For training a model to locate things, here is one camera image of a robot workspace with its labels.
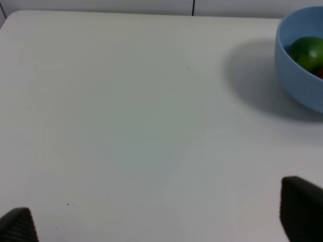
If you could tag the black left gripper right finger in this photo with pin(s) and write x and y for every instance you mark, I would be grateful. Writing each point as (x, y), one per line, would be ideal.
(301, 209)

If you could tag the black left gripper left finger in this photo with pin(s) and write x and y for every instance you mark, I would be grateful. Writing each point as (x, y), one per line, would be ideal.
(18, 225)

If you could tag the red round fruit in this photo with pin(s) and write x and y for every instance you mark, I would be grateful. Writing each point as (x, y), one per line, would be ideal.
(319, 72)

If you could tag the green lime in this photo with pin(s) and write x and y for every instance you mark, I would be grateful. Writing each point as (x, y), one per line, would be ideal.
(307, 52)

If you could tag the blue plastic bowl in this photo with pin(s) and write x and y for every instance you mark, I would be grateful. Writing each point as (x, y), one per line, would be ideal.
(300, 84)

